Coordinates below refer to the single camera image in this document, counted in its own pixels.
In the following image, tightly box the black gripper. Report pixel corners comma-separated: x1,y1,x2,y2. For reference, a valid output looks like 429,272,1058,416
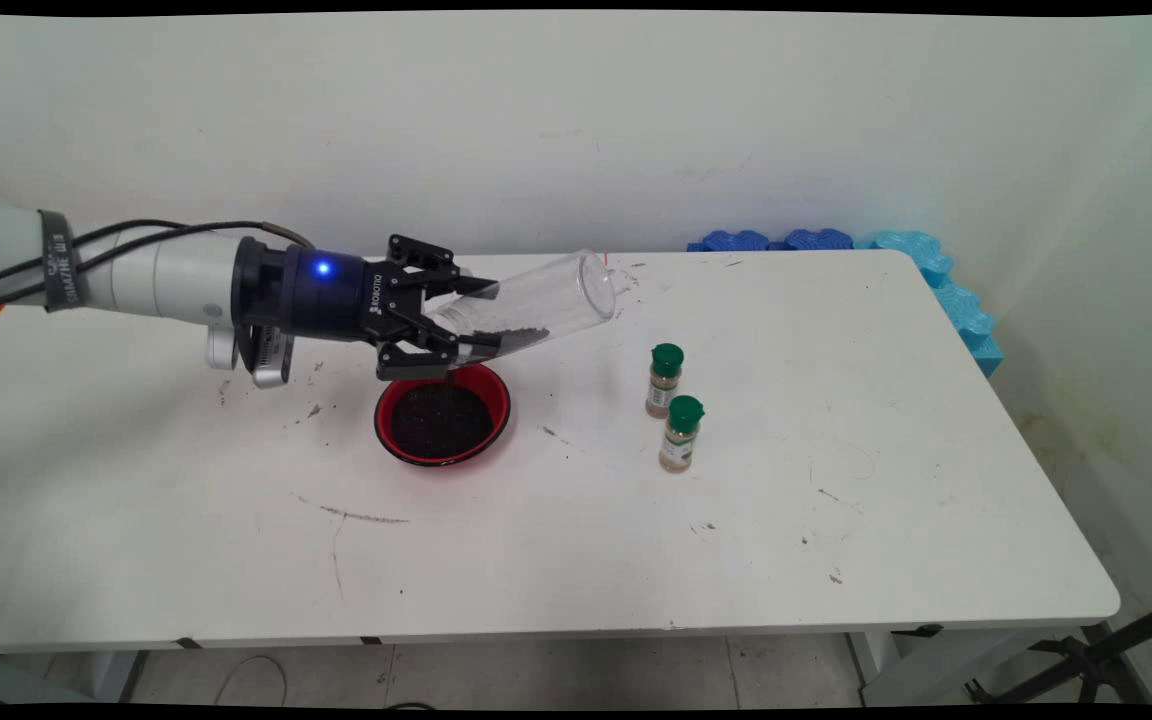
232,234,503,383

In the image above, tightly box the clear plastic jar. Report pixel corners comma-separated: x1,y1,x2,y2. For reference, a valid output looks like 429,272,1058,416
423,250,619,363

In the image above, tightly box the red bowl with black seeds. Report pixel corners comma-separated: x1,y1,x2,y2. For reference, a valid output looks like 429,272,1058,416
374,360,513,468

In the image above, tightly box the green-capped spice bottle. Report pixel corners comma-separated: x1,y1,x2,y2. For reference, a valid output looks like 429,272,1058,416
659,395,706,474
645,343,686,419

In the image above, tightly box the white table leg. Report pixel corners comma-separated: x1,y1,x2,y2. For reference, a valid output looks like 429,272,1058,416
848,630,1047,707
86,650,152,704

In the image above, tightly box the light blue foam mat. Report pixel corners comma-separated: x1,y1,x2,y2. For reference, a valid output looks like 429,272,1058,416
854,230,1005,378

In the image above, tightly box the black tripod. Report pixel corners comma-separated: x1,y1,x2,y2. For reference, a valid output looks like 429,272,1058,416
966,590,1152,706

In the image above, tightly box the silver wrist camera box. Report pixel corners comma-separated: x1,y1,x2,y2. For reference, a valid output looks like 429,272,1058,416
206,323,298,390

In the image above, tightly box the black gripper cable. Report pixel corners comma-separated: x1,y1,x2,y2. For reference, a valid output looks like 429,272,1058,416
0,219,317,296

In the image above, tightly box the black camera cable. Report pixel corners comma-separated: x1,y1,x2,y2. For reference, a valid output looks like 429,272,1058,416
0,228,237,319

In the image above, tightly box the black strap on arm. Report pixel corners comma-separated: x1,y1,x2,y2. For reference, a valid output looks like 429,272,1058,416
38,209,89,313

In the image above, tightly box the grey floor cable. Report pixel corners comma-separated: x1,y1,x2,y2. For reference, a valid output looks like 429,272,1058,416
216,655,289,706

